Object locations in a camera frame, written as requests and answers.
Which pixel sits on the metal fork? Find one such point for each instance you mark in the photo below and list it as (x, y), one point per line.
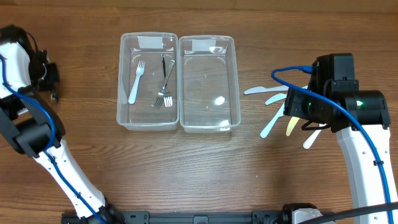
(168, 101)
(160, 96)

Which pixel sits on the left clear plastic container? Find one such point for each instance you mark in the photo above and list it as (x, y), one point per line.
(143, 115)

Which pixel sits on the yellow plastic knife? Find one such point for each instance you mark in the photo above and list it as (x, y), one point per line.
(292, 123)

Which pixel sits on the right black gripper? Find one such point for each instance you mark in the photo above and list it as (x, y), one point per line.
(292, 103)

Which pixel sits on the pale blue plastic knife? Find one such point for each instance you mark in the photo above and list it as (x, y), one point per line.
(261, 89)

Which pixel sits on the black handled utensil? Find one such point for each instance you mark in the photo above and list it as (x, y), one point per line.
(163, 65)

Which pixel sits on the light teal plastic knife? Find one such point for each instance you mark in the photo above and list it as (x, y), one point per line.
(267, 129)

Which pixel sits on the teal plastic knife upper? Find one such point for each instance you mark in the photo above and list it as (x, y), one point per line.
(277, 97)

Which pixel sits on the clear plastic container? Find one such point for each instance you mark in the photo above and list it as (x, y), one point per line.
(143, 115)
(208, 86)

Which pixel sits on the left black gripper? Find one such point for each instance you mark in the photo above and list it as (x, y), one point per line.
(51, 78)

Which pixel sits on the right clear plastic container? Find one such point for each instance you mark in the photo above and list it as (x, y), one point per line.
(208, 86)

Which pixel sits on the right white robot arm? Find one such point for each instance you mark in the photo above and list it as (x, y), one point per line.
(360, 119)

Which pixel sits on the white plastic knife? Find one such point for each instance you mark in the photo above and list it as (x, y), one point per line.
(311, 139)

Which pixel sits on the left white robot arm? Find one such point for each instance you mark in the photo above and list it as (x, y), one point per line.
(31, 126)

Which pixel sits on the white plastic fork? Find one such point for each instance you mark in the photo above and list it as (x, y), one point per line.
(139, 72)

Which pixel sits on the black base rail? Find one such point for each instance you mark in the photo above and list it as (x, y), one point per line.
(256, 217)

